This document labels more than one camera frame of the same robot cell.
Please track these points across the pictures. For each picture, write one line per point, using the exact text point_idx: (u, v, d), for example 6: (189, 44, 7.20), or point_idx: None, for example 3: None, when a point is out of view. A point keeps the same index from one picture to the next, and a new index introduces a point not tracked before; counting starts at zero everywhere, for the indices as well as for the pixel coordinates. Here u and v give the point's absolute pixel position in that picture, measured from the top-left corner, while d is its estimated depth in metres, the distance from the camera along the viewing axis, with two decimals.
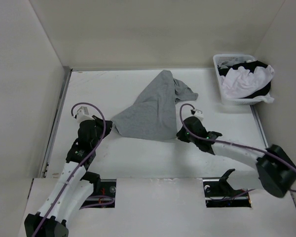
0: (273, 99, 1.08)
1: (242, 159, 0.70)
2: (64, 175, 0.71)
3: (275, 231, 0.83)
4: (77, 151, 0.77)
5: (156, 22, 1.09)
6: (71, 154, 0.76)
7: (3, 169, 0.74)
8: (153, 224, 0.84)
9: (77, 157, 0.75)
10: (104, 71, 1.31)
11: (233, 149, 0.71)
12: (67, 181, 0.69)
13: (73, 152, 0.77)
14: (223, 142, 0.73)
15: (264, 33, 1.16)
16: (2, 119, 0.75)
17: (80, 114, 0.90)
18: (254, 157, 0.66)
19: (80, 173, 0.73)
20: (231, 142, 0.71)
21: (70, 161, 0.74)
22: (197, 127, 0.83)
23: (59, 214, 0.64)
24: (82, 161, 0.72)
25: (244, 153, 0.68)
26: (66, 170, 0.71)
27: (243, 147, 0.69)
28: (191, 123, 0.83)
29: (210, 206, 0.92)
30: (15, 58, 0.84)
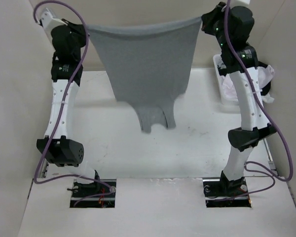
0: (273, 99, 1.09)
1: (243, 106, 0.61)
2: (57, 95, 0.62)
3: (275, 232, 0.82)
4: (61, 66, 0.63)
5: (156, 22, 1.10)
6: (55, 72, 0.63)
7: (4, 168, 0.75)
8: (151, 224, 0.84)
9: (63, 72, 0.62)
10: (104, 71, 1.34)
11: (247, 93, 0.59)
12: (63, 100, 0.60)
13: (56, 68, 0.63)
14: (248, 84, 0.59)
15: (264, 33, 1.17)
16: (3, 118, 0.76)
17: (47, 21, 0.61)
18: (255, 123, 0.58)
19: (73, 91, 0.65)
20: (254, 91, 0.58)
21: (56, 79, 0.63)
22: (243, 30, 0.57)
23: (68, 131, 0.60)
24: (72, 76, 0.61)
25: (251, 110, 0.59)
26: (58, 89, 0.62)
27: (256, 104, 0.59)
28: (239, 22, 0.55)
29: (210, 206, 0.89)
30: (16, 57, 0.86)
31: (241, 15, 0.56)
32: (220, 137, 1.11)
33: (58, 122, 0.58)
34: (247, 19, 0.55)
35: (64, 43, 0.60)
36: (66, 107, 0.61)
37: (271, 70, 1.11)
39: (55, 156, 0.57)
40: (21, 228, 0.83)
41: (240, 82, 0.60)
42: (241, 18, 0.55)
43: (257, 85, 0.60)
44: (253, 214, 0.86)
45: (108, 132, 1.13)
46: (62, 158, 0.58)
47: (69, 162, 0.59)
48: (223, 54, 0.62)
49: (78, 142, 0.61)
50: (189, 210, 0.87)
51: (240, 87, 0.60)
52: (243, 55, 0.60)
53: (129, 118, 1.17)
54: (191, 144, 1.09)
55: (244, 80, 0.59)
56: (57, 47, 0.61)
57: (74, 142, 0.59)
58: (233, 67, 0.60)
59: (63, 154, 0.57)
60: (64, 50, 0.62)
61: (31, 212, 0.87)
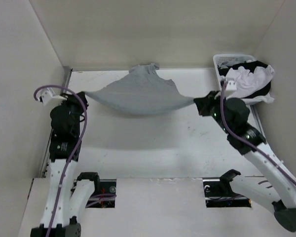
0: (273, 98, 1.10)
1: (274, 182, 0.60)
2: (55, 177, 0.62)
3: (275, 232, 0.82)
4: (59, 145, 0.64)
5: (156, 22, 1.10)
6: (54, 152, 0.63)
7: (4, 169, 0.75)
8: (151, 224, 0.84)
9: (62, 152, 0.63)
10: (103, 71, 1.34)
11: (270, 169, 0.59)
12: (60, 184, 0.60)
13: (55, 146, 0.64)
14: (268, 160, 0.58)
15: (264, 33, 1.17)
16: (3, 118, 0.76)
17: (47, 98, 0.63)
18: None
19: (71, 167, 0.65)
20: (276, 165, 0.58)
21: (55, 159, 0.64)
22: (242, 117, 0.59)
23: (64, 218, 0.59)
24: (69, 157, 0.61)
25: (285, 185, 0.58)
26: (55, 171, 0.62)
27: (287, 178, 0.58)
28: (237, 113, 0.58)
29: (210, 206, 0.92)
30: (17, 57, 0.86)
31: (236, 106, 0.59)
32: (220, 137, 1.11)
33: (55, 210, 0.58)
34: (243, 110, 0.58)
35: (62, 124, 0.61)
36: (63, 190, 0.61)
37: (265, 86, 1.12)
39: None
40: (20, 228, 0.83)
41: (257, 160, 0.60)
42: (238, 110, 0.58)
43: (275, 157, 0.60)
44: (253, 214, 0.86)
45: (108, 132, 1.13)
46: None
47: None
48: (230, 140, 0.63)
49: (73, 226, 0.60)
50: (189, 210, 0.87)
51: (261, 164, 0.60)
52: (248, 136, 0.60)
53: (129, 118, 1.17)
54: (191, 145, 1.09)
55: (262, 157, 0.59)
56: (57, 128, 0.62)
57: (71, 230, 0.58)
58: (243, 149, 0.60)
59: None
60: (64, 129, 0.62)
61: (31, 212, 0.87)
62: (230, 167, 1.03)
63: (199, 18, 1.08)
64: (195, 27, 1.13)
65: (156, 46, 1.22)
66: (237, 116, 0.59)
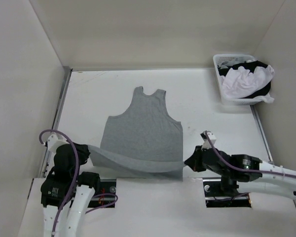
0: (273, 98, 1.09)
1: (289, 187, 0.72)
2: (47, 221, 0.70)
3: (275, 231, 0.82)
4: (51, 191, 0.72)
5: (156, 22, 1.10)
6: (46, 197, 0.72)
7: (4, 169, 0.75)
8: (151, 224, 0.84)
9: (54, 196, 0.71)
10: (104, 71, 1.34)
11: (280, 179, 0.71)
12: (53, 231, 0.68)
13: (46, 193, 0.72)
14: (275, 175, 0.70)
15: (264, 33, 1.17)
16: (3, 118, 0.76)
17: (52, 140, 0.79)
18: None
19: (63, 213, 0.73)
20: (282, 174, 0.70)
21: (47, 205, 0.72)
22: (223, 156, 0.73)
23: None
24: (60, 206, 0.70)
25: None
26: (48, 216, 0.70)
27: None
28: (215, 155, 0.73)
29: (210, 206, 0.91)
30: (16, 56, 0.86)
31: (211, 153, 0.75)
32: (220, 137, 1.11)
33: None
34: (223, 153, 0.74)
35: (63, 160, 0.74)
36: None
37: (267, 96, 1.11)
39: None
40: (21, 227, 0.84)
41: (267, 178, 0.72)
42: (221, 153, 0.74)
43: (276, 167, 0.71)
44: (253, 214, 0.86)
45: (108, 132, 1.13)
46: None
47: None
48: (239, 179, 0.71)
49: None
50: (188, 210, 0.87)
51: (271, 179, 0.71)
52: (247, 166, 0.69)
53: (129, 118, 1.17)
54: (191, 145, 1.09)
55: (269, 175, 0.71)
56: (56, 165, 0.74)
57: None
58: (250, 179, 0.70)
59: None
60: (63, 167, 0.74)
61: (31, 212, 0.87)
62: None
63: (199, 17, 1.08)
64: (195, 27, 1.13)
65: (156, 47, 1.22)
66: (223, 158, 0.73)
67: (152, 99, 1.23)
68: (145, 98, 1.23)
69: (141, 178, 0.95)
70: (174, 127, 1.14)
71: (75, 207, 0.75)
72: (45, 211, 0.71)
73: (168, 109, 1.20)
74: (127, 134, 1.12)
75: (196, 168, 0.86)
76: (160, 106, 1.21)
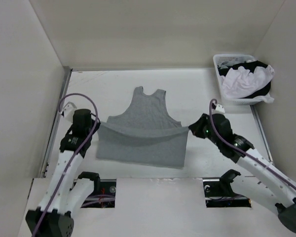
0: (273, 99, 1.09)
1: (268, 182, 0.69)
2: (60, 165, 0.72)
3: (275, 231, 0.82)
4: (70, 139, 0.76)
5: (155, 22, 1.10)
6: (64, 144, 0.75)
7: (5, 169, 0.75)
8: (151, 224, 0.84)
9: (71, 144, 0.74)
10: (103, 71, 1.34)
11: (261, 170, 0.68)
12: (64, 172, 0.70)
13: (66, 140, 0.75)
14: (256, 163, 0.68)
15: (264, 33, 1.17)
16: (3, 118, 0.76)
17: None
18: (290, 195, 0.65)
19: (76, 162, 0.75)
20: (265, 166, 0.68)
21: (64, 150, 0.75)
22: (224, 128, 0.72)
23: (60, 206, 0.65)
24: (77, 150, 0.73)
25: (278, 184, 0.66)
26: (62, 160, 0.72)
27: (277, 177, 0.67)
28: (218, 124, 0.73)
29: (211, 205, 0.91)
30: (16, 57, 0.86)
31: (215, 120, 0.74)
32: None
33: (54, 194, 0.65)
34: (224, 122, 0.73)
35: (81, 118, 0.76)
36: (66, 178, 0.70)
37: (267, 96, 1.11)
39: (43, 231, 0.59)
40: (20, 227, 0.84)
41: (249, 165, 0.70)
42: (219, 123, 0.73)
43: (264, 160, 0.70)
44: (253, 214, 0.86)
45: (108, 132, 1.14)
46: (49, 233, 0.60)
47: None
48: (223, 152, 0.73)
49: (69, 221, 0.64)
50: (188, 210, 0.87)
51: (251, 166, 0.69)
52: (236, 143, 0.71)
53: (129, 118, 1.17)
54: (191, 145, 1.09)
55: (252, 161, 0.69)
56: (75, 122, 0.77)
57: (66, 218, 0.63)
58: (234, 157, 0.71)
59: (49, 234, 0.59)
60: (81, 125, 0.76)
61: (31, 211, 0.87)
62: (230, 167, 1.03)
63: (199, 18, 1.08)
64: (195, 27, 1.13)
65: (156, 46, 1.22)
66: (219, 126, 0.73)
67: (152, 99, 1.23)
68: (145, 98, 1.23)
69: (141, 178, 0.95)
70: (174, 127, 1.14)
71: (75, 192, 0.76)
72: (60, 154, 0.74)
73: (168, 109, 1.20)
74: None
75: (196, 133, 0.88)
76: (160, 106, 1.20)
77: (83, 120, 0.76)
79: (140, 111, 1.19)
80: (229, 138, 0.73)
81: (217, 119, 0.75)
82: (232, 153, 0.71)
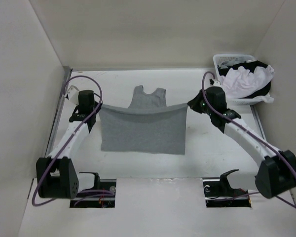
0: (273, 99, 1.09)
1: (247, 146, 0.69)
2: (69, 130, 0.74)
3: (275, 231, 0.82)
4: (79, 114, 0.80)
5: (156, 22, 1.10)
6: (72, 117, 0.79)
7: (5, 168, 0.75)
8: (151, 224, 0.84)
9: (79, 117, 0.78)
10: (104, 71, 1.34)
11: (241, 134, 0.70)
12: (74, 132, 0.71)
13: (75, 115, 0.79)
14: (238, 127, 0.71)
15: (264, 33, 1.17)
16: (4, 117, 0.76)
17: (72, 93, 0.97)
18: (262, 153, 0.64)
19: (84, 131, 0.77)
20: (245, 130, 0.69)
21: (73, 120, 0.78)
22: (218, 99, 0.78)
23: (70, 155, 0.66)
24: (86, 118, 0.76)
25: (254, 144, 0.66)
26: (72, 126, 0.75)
27: (255, 139, 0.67)
28: (214, 95, 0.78)
29: (210, 205, 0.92)
30: (16, 56, 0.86)
31: (212, 91, 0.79)
32: (220, 138, 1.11)
33: (64, 147, 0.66)
34: (219, 93, 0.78)
35: (87, 97, 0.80)
36: (75, 139, 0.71)
37: (267, 96, 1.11)
39: (50, 184, 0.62)
40: (21, 227, 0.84)
41: (233, 130, 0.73)
42: (215, 93, 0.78)
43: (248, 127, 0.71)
44: (253, 214, 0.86)
45: None
46: (55, 187, 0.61)
47: (57, 197, 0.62)
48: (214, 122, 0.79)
49: (75, 177, 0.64)
50: (189, 210, 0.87)
51: (234, 131, 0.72)
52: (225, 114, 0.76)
53: None
54: (191, 145, 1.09)
55: (235, 127, 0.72)
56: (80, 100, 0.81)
57: (73, 173, 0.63)
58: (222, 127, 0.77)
59: (55, 188, 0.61)
60: (86, 103, 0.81)
61: (31, 211, 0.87)
62: (230, 167, 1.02)
63: (199, 17, 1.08)
64: (195, 27, 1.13)
65: (156, 46, 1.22)
66: (212, 98, 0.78)
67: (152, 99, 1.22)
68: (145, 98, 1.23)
69: (141, 178, 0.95)
70: None
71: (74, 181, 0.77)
72: (71, 123, 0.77)
73: None
74: None
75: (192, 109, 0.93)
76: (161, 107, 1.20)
77: (87, 98, 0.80)
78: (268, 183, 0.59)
79: None
80: (222, 110, 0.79)
81: (213, 91, 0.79)
82: (220, 122, 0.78)
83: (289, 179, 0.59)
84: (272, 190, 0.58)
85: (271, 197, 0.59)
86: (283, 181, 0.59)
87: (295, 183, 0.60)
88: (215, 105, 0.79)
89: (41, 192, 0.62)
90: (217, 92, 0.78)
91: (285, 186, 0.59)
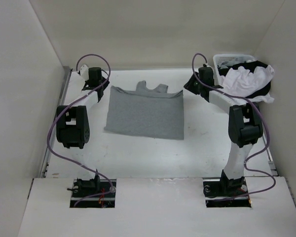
0: (273, 99, 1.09)
1: (225, 106, 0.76)
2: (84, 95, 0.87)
3: (275, 231, 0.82)
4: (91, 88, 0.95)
5: (155, 22, 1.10)
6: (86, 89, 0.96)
7: (5, 168, 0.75)
8: (151, 224, 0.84)
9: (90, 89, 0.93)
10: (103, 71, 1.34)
11: (219, 96, 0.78)
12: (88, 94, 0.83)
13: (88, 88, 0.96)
14: (218, 91, 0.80)
15: (264, 33, 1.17)
16: (4, 118, 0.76)
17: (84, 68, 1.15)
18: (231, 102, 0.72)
19: (95, 98, 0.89)
20: (222, 93, 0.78)
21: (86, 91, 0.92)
22: (207, 75, 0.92)
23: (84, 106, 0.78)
24: (96, 87, 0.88)
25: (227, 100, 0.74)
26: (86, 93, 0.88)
27: (230, 98, 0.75)
28: (203, 70, 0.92)
29: (210, 205, 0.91)
30: (16, 56, 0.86)
31: (203, 67, 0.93)
32: (220, 138, 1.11)
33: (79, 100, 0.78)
34: (206, 69, 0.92)
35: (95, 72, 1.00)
36: (88, 98, 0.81)
37: (268, 97, 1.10)
39: (66, 128, 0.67)
40: (20, 227, 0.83)
41: (214, 96, 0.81)
42: (204, 69, 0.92)
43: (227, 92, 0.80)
44: (253, 214, 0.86)
45: (109, 132, 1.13)
46: (71, 129, 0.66)
47: (72, 139, 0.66)
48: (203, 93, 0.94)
49: (89, 124, 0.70)
50: (189, 210, 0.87)
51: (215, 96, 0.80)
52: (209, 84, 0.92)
53: (129, 118, 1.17)
54: (192, 145, 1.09)
55: (216, 92, 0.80)
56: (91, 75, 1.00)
57: (87, 120, 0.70)
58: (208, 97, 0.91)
59: (71, 129, 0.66)
60: (95, 78, 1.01)
61: (31, 211, 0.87)
62: None
63: (199, 17, 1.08)
64: (195, 26, 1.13)
65: (155, 46, 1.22)
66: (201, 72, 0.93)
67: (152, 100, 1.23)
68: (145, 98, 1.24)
69: (141, 178, 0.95)
70: (173, 126, 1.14)
71: None
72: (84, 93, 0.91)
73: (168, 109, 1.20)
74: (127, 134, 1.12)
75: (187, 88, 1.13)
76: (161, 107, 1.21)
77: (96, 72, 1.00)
78: (235, 128, 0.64)
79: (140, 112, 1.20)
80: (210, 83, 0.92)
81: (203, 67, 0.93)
82: (206, 93, 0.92)
83: (255, 127, 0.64)
84: (239, 134, 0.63)
85: (238, 140, 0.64)
86: (249, 127, 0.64)
87: (260, 130, 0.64)
88: (204, 80, 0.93)
89: (57, 135, 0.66)
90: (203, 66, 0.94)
91: (251, 132, 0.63)
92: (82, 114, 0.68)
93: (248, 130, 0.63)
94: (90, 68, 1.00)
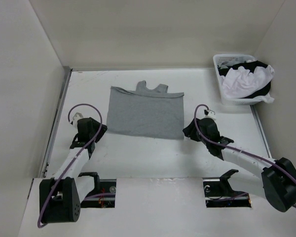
0: (273, 99, 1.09)
1: (250, 167, 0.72)
2: (70, 154, 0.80)
3: (275, 231, 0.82)
4: (80, 142, 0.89)
5: (155, 22, 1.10)
6: (74, 143, 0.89)
7: (4, 168, 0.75)
8: (150, 224, 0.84)
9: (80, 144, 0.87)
10: (103, 71, 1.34)
11: (237, 155, 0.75)
12: (76, 155, 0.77)
13: (76, 142, 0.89)
14: (233, 149, 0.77)
15: (264, 33, 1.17)
16: (3, 118, 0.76)
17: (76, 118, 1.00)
18: (261, 167, 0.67)
19: (85, 155, 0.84)
20: (240, 150, 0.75)
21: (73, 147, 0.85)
22: (211, 131, 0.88)
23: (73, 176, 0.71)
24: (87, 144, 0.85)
25: (251, 161, 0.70)
26: (73, 151, 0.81)
27: (252, 157, 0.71)
28: (206, 126, 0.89)
29: (211, 206, 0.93)
30: (16, 56, 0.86)
31: (204, 123, 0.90)
32: None
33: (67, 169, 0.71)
34: (210, 125, 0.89)
35: (86, 127, 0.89)
36: (77, 161, 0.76)
37: (268, 96, 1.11)
39: (52, 207, 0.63)
40: (21, 227, 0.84)
41: (229, 154, 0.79)
42: (207, 125, 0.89)
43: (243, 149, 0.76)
44: (253, 214, 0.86)
45: (108, 131, 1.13)
46: (56, 210, 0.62)
47: (58, 220, 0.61)
48: (212, 149, 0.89)
49: (77, 197, 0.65)
50: (189, 210, 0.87)
51: (233, 155, 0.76)
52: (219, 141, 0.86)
53: (129, 118, 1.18)
54: (192, 144, 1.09)
55: (232, 151, 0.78)
56: (80, 129, 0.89)
57: (75, 194, 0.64)
58: (219, 154, 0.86)
59: (56, 211, 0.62)
60: (85, 131, 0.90)
61: (31, 211, 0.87)
62: (230, 167, 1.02)
63: (199, 17, 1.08)
64: (195, 26, 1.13)
65: (155, 46, 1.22)
66: (205, 128, 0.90)
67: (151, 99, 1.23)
68: (145, 98, 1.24)
69: (141, 178, 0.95)
70: (173, 126, 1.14)
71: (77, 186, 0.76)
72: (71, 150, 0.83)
73: (168, 109, 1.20)
74: (127, 134, 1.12)
75: (191, 138, 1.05)
76: (161, 107, 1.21)
77: (86, 126, 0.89)
78: (277, 195, 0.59)
79: (139, 112, 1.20)
80: (216, 138, 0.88)
81: (206, 122, 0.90)
82: (216, 150, 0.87)
83: None
84: (284, 202, 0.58)
85: (285, 209, 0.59)
86: (290, 189, 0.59)
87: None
88: (209, 136, 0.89)
89: (43, 217, 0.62)
90: (208, 123, 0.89)
91: (294, 194, 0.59)
92: (67, 192, 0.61)
93: (291, 193, 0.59)
94: (79, 121, 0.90)
